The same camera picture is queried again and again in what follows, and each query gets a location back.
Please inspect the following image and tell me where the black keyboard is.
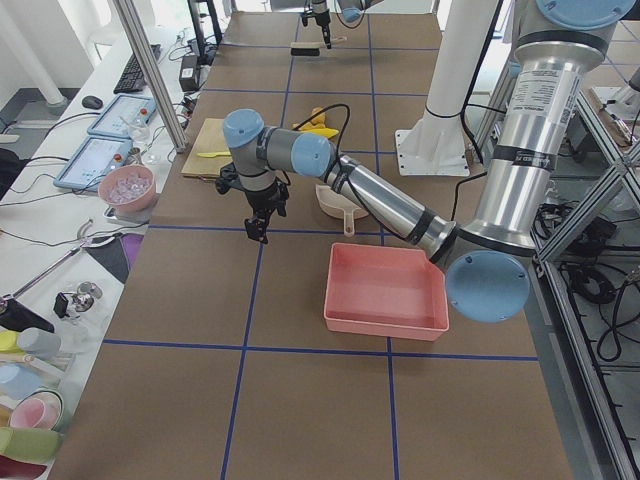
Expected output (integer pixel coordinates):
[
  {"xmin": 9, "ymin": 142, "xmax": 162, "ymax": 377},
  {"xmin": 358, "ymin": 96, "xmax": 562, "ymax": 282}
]
[{"xmin": 113, "ymin": 54, "xmax": 147, "ymax": 94}]

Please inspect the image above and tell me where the upper teach pendant tablet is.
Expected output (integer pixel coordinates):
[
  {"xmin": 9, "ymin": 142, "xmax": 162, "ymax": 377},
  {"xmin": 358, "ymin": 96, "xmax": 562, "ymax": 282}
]
[{"xmin": 87, "ymin": 93, "xmax": 156, "ymax": 138}]

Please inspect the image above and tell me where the wooden cutting board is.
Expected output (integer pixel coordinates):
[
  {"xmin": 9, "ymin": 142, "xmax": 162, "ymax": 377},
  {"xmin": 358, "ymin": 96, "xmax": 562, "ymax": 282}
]
[{"xmin": 181, "ymin": 118, "xmax": 232, "ymax": 179}]

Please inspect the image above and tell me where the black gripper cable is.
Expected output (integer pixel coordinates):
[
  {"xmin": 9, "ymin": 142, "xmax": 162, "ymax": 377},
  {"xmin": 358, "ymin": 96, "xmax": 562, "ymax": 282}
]
[{"xmin": 290, "ymin": 103, "xmax": 351, "ymax": 156}]

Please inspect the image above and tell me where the aluminium frame post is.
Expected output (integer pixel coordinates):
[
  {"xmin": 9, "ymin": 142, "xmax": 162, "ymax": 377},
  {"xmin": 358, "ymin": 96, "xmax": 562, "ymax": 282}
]
[{"xmin": 114, "ymin": 0, "xmax": 188, "ymax": 153}]

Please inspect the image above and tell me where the yellow plastic knife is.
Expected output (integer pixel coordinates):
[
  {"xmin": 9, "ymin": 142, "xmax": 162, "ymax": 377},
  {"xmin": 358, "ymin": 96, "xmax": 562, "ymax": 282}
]
[{"xmin": 196, "ymin": 151, "xmax": 231, "ymax": 158}]

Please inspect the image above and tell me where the black computer mouse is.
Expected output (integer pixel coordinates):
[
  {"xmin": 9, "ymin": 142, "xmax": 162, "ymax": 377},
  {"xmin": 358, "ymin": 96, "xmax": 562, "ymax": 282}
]
[{"xmin": 81, "ymin": 95, "xmax": 104, "ymax": 110}]

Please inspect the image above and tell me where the toy ginger root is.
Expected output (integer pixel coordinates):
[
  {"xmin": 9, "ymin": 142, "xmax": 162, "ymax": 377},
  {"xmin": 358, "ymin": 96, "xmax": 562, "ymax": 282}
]
[{"xmin": 292, "ymin": 118, "xmax": 326, "ymax": 131}]

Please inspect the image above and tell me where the pink plastic bin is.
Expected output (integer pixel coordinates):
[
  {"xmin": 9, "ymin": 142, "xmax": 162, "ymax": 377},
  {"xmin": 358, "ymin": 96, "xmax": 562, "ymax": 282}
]
[{"xmin": 324, "ymin": 243, "xmax": 449, "ymax": 341}]

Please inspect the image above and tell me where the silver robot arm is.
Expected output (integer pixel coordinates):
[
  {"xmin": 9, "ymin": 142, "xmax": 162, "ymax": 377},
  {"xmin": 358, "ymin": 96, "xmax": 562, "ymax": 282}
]
[
  {"xmin": 291, "ymin": 0, "xmax": 378, "ymax": 51},
  {"xmin": 216, "ymin": 1, "xmax": 639, "ymax": 323}
]

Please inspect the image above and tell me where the pink bowl with pieces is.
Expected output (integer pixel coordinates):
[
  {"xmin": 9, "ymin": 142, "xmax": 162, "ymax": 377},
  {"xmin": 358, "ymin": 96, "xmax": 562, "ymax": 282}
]
[{"xmin": 98, "ymin": 165, "xmax": 156, "ymax": 213}]

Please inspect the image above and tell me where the white camera mast base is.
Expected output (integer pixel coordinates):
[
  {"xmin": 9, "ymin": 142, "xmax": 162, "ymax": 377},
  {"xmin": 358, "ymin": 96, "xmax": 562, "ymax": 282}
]
[{"xmin": 395, "ymin": 0, "xmax": 501, "ymax": 177}]

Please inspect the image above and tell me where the lower teach pendant tablet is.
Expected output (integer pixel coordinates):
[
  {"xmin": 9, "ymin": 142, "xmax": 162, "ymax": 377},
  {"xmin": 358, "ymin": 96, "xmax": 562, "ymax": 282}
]
[{"xmin": 53, "ymin": 136, "xmax": 133, "ymax": 191}]

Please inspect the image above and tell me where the yellow toy corn cob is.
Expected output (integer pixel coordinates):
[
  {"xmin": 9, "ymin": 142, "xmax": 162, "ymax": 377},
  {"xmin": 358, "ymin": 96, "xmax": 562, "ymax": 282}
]
[{"xmin": 304, "ymin": 128, "xmax": 340, "ymax": 139}]

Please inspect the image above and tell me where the pink cup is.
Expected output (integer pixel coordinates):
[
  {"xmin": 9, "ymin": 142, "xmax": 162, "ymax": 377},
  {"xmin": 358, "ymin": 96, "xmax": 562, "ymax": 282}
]
[{"xmin": 9, "ymin": 390, "xmax": 64, "ymax": 430}]

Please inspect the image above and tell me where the teach pendant tablet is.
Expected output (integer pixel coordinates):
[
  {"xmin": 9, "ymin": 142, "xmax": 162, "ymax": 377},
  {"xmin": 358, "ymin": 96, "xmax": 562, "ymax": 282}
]
[
  {"xmin": 87, "ymin": 93, "xmax": 156, "ymax": 138},
  {"xmin": 53, "ymin": 136, "xmax": 133, "ymax": 191}
]

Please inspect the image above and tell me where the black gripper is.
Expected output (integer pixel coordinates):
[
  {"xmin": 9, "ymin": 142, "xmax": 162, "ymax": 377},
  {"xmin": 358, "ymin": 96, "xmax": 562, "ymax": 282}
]
[
  {"xmin": 301, "ymin": 2, "xmax": 332, "ymax": 49},
  {"xmin": 215, "ymin": 163, "xmax": 289, "ymax": 244}
]

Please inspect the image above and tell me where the beige plastic dustpan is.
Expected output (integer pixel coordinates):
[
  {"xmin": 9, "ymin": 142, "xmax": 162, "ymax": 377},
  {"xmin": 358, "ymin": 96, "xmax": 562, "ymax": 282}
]
[{"xmin": 315, "ymin": 185, "xmax": 368, "ymax": 237}]

